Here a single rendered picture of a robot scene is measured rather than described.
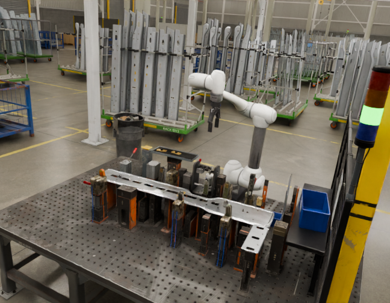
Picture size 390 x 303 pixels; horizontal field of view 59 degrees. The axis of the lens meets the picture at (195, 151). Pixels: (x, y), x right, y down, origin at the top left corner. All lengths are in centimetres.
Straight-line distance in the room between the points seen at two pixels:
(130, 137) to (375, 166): 425
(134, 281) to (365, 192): 138
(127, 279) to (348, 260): 124
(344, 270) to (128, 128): 408
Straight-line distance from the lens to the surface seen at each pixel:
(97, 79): 622
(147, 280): 222
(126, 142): 541
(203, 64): 1043
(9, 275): 321
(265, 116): 278
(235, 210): 238
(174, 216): 234
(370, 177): 161
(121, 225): 265
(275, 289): 229
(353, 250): 176
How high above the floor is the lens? 217
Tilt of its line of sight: 21 degrees down
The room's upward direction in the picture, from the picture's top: 5 degrees clockwise
